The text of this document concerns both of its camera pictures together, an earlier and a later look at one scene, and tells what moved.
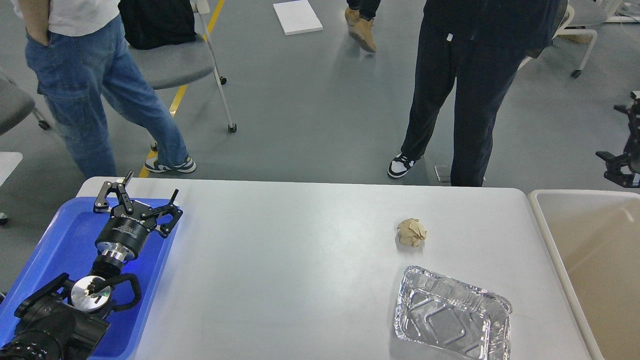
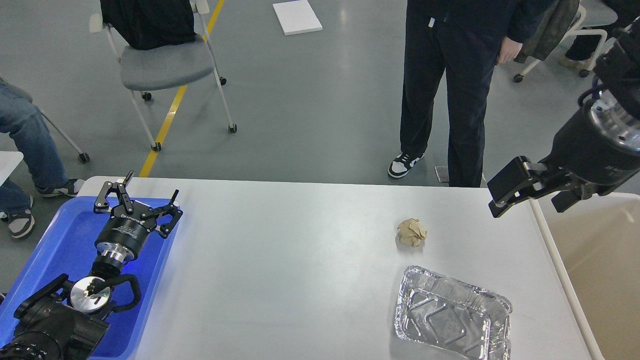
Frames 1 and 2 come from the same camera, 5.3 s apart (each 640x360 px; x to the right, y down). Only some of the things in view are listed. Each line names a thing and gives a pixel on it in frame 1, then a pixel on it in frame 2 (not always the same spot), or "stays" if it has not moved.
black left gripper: [124, 233] stays
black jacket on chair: [149, 24] stays
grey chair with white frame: [176, 64] stays
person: [77, 51] to [19, 117]
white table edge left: [8, 161] stays
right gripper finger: [613, 164] to [519, 180]
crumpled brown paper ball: [411, 232] stays
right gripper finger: [633, 143] to [564, 199]
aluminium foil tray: [432, 309] stays
